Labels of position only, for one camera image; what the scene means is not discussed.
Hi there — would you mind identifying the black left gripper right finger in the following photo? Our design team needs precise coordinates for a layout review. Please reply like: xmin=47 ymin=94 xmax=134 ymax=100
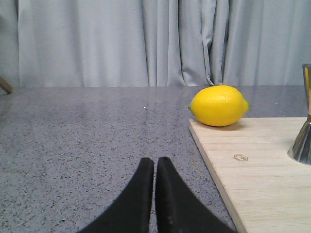
xmin=155 ymin=157 xmax=234 ymax=233

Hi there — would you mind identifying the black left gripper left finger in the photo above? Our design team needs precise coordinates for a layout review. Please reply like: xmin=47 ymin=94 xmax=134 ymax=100
xmin=80 ymin=158 xmax=154 ymax=233

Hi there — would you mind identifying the steel double jigger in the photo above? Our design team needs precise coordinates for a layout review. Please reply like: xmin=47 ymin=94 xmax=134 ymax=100
xmin=288 ymin=64 xmax=311 ymax=165

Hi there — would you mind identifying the wooden cutting board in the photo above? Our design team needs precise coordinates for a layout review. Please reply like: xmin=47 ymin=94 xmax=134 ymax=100
xmin=189 ymin=117 xmax=311 ymax=233

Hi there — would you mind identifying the yellow lemon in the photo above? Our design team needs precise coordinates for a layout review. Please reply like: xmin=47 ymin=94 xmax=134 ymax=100
xmin=189 ymin=85 xmax=249 ymax=127

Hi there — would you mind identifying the wooden stick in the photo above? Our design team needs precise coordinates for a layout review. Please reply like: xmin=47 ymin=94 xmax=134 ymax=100
xmin=0 ymin=77 xmax=13 ymax=94

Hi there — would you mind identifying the grey curtain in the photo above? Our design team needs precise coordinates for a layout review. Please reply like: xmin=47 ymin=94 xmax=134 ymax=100
xmin=0 ymin=0 xmax=311 ymax=87

